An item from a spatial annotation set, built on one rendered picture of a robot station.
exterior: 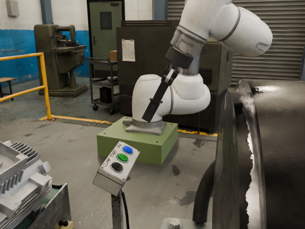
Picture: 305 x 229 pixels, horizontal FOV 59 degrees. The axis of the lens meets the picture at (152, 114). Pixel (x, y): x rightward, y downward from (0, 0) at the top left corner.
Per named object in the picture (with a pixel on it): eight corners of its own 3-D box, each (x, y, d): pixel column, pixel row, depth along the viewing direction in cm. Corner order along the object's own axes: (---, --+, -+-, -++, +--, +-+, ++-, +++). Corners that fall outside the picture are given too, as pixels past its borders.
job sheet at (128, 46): (135, 61, 395) (134, 39, 386) (134, 61, 394) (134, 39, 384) (122, 60, 405) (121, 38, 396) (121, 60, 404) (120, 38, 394)
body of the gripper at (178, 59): (172, 43, 81) (158, 71, 84) (169, 46, 73) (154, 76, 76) (194, 56, 81) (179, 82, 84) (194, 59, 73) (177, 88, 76)
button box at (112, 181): (116, 197, 66) (125, 181, 64) (91, 183, 66) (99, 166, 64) (134, 164, 82) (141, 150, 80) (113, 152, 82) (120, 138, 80)
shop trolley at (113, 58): (142, 105, 514) (141, 51, 484) (109, 117, 445) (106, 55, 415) (120, 101, 543) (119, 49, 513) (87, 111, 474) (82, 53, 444)
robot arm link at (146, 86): (130, 113, 146) (130, 72, 140) (163, 112, 150) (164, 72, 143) (134, 122, 131) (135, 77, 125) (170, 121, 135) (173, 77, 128)
